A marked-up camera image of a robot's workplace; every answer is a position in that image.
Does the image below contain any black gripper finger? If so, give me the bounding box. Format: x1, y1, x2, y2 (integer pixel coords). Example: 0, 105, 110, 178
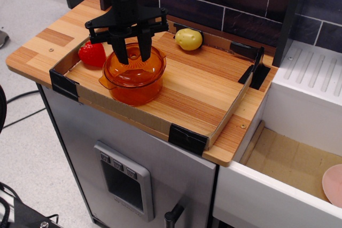
137, 29, 153, 61
110, 37, 129, 65

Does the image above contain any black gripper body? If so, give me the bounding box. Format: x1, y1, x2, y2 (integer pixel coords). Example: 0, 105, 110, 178
85, 0, 169, 44

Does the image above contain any orange transparent pot lid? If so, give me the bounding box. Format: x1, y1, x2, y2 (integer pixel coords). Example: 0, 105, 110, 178
99, 43, 166, 90

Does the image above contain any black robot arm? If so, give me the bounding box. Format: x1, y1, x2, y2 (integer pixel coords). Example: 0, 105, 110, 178
85, 0, 168, 65

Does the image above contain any orange transparent plastic pot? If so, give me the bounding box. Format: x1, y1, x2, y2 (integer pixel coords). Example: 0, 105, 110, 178
108, 76, 162, 106

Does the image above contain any red toy strawberry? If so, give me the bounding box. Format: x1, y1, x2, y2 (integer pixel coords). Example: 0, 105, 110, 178
78, 41, 106, 67

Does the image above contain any yellow toy potato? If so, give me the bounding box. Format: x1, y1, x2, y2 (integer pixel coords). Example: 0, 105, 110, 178
175, 28, 203, 51

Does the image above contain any cardboard fence with black tape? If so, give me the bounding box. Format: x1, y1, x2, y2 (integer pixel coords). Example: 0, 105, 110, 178
50, 21, 275, 165

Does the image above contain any white toy sink unit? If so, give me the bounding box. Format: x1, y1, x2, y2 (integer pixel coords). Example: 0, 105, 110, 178
213, 41, 341, 227

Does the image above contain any pink plate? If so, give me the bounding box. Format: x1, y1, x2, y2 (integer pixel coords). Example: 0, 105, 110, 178
322, 164, 341, 208

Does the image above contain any black floor cable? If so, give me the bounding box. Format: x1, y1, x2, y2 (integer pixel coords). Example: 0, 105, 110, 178
2, 90, 46, 129

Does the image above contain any black upright post right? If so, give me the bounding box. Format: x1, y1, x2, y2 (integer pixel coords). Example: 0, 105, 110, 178
272, 0, 299, 67

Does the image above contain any black oven handle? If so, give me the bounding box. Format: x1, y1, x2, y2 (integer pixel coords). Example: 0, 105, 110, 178
164, 204, 184, 228

